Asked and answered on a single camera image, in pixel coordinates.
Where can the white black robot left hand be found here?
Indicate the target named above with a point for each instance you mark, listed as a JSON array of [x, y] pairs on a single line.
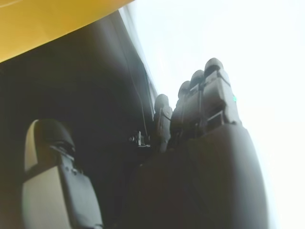
[[214, 171]]

